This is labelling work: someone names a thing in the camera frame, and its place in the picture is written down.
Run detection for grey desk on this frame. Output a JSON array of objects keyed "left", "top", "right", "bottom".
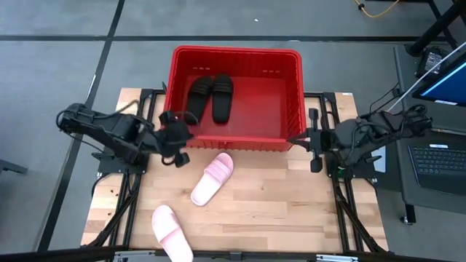
[{"left": 392, "top": 43, "right": 466, "bottom": 215}]

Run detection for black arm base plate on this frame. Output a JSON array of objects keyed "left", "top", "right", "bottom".
[
  {"left": 97, "top": 145, "right": 151, "bottom": 175},
  {"left": 325, "top": 149, "right": 378, "bottom": 180}
]

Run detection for black aluminium frame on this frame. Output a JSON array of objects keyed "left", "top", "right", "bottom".
[
  {"left": 304, "top": 92, "right": 389, "bottom": 253},
  {"left": 82, "top": 88, "right": 156, "bottom": 252}
]

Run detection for black power adapter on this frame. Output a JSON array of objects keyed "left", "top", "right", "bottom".
[{"left": 415, "top": 46, "right": 448, "bottom": 79}]

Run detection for computer monitor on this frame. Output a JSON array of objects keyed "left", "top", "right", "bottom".
[{"left": 411, "top": 50, "right": 466, "bottom": 107}]

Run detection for silver metal bracket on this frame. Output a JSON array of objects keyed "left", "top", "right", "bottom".
[
  {"left": 315, "top": 253, "right": 360, "bottom": 262},
  {"left": 111, "top": 250, "right": 158, "bottom": 262}
]

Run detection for black stand pole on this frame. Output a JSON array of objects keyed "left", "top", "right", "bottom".
[{"left": 406, "top": 0, "right": 466, "bottom": 57}]

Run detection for black laptop keyboard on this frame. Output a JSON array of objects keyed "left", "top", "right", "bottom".
[{"left": 407, "top": 143, "right": 466, "bottom": 196}]

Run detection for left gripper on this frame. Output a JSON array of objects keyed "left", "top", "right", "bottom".
[{"left": 156, "top": 111, "right": 200, "bottom": 169}]

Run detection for black desk cables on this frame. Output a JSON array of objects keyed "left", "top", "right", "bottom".
[{"left": 367, "top": 82, "right": 401, "bottom": 116}]

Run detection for desk leg with caster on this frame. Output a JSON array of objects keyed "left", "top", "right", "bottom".
[{"left": 399, "top": 202, "right": 416, "bottom": 226}]

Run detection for white card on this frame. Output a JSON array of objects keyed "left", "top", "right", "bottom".
[{"left": 371, "top": 145, "right": 387, "bottom": 174}]

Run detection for yellow extension cable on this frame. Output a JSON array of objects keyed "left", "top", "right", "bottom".
[{"left": 355, "top": 0, "right": 400, "bottom": 19}]

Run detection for grey furniture foot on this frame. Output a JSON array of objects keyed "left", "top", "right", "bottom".
[{"left": 0, "top": 159, "right": 29, "bottom": 176}]

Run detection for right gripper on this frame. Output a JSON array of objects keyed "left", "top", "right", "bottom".
[{"left": 287, "top": 108, "right": 336, "bottom": 173}]

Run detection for red plastic bin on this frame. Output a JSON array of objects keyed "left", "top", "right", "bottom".
[{"left": 162, "top": 44, "right": 307, "bottom": 152}]

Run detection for black crossbar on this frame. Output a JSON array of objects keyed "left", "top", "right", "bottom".
[{"left": 0, "top": 244, "right": 466, "bottom": 262}]

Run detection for black slide sandal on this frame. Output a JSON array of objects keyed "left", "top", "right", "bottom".
[
  {"left": 184, "top": 75, "right": 215, "bottom": 127},
  {"left": 211, "top": 74, "right": 234, "bottom": 124}
]

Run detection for pink slide sandal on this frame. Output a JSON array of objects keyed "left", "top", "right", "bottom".
[
  {"left": 189, "top": 151, "right": 235, "bottom": 207},
  {"left": 151, "top": 204, "right": 194, "bottom": 262}
]

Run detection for white cable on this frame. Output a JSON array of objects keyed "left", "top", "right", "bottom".
[{"left": 385, "top": 41, "right": 466, "bottom": 114}]

